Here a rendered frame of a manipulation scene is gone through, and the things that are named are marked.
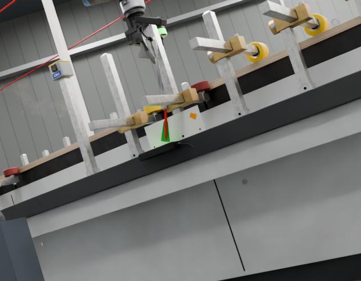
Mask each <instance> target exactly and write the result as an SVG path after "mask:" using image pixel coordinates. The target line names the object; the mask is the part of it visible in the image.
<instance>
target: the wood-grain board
mask: <svg viewBox="0 0 361 281"><path fill-rule="evenodd" d="M360 24H361V17H360V16H358V17H355V18H353V19H351V20H348V21H346V22H344V23H342V24H340V25H337V26H335V27H333V28H331V29H328V30H326V31H324V32H322V33H320V34H317V35H315V36H312V37H310V38H308V39H306V40H304V41H301V42H299V46H300V49H301V50H303V49H305V48H308V47H310V46H312V45H314V44H317V43H319V42H321V41H323V40H326V39H328V38H331V37H333V36H335V35H337V34H340V33H342V32H344V31H346V30H349V29H351V28H353V27H355V26H358V25H360ZM287 56H288V53H287V50H286V49H284V50H282V51H279V52H277V53H275V54H273V55H271V56H268V57H266V58H264V59H261V60H259V61H257V62H255V63H252V64H250V65H248V66H246V67H244V68H241V69H239V70H237V71H235V74H236V76H237V78H239V77H241V76H244V75H246V74H249V73H250V72H253V71H255V70H258V69H260V68H262V67H264V66H267V65H269V64H271V63H273V62H276V61H278V60H280V59H282V58H285V57H287ZM223 84H225V81H224V78H223V77H221V78H219V79H217V80H214V81H212V82H210V83H209V85H210V90H212V89H214V88H217V87H219V86H221V85H223ZM208 91H209V90H208ZM116 131H117V129H116V128H112V129H105V130H103V131H101V132H99V133H96V134H94V135H91V136H90V137H88V138H89V142H90V143H91V142H93V141H95V140H97V139H100V138H102V137H105V136H106V135H109V134H111V133H114V132H116ZM77 148H79V144H78V142H76V143H74V144H72V145H70V146H67V147H65V148H63V149H61V150H58V151H56V152H54V153H52V154H49V155H47V156H45V157H42V158H40V159H38V160H36V161H34V162H31V163H29V164H27V165H25V166H23V167H20V168H19V172H20V173H22V172H24V171H27V170H29V169H32V168H34V167H36V166H38V165H41V164H43V163H45V162H47V161H50V160H52V159H54V158H56V157H59V156H61V155H63V154H65V153H68V152H70V151H73V150H75V149H77ZM17 175H18V174H17ZM6 178H10V177H5V176H4V175H3V176H0V180H3V179H6Z"/></svg>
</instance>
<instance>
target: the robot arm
mask: <svg viewBox="0 0 361 281"><path fill-rule="evenodd" d="M109 1H113V0H83V3H84V5H85V6H93V5H95V4H100V3H104V2H109ZM118 1H119V4H120V6H121V9H122V13H123V15H124V16H125V17H124V18H122V19H123V22H126V23H127V26H128V30H127V31H126V32H125V33H124V34H125V36H126V39H127V42H128V45H131V46H140V47H141V50H140V52H139V53H138V56H139V58H145V59H149V58H150V60H151V61H152V63H153V64H155V58H156V57H157V55H158V44H157V40H156V37H155V34H154V32H153V29H152V28H151V26H150V25H156V26H157V27H162V26H166V24H167V20H166V19H163V18H162V17H156V18H152V17H142V16H143V15H144V14H145V9H146V6H145V3H144V1H143V0H118ZM149 24H150V25H149ZM2 221H5V218H4V215H3V214H2V213H1V211H0V222H2Z"/></svg>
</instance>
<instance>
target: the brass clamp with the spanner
mask: <svg viewBox="0 0 361 281"><path fill-rule="evenodd" d="M178 94H182V95H183V97H184V101H185V102H183V103H181V104H175V105H169V107H168V108H167V112H168V113H169V112H171V111H172V110H174V109H177V108H181V107H185V106H188V105H190V104H192V103H195V102H197V101H199V97H198V94H197V92H196V89H195V88H192V89H186V90H184V91H182V92H180V93H178Z"/></svg>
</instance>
